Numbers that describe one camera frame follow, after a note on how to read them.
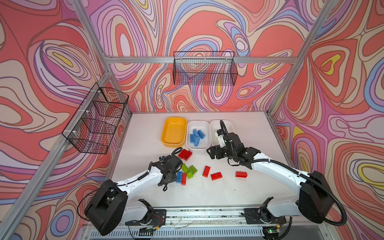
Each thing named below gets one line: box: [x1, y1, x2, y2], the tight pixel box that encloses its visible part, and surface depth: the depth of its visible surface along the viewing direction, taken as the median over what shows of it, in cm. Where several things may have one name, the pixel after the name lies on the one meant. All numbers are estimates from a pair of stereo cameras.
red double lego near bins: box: [178, 148, 193, 161], surface depth 95 cm
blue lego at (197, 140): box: [194, 136, 200, 147], surface depth 101 cm
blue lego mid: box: [197, 129, 206, 139], surface depth 106 cm
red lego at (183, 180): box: [181, 173, 187, 186], surface depth 86 cm
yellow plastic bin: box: [161, 116, 188, 148], surface depth 107 cm
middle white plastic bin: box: [186, 120, 211, 150], surface depth 106 cm
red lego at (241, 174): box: [235, 171, 248, 178], surface depth 88 cm
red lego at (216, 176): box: [210, 171, 223, 181], surface depth 88 cm
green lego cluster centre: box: [181, 163, 198, 179], surface depth 90 cm
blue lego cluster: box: [189, 133, 196, 143], surface depth 104 cm
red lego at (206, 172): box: [202, 165, 211, 178], surface depth 89 cm
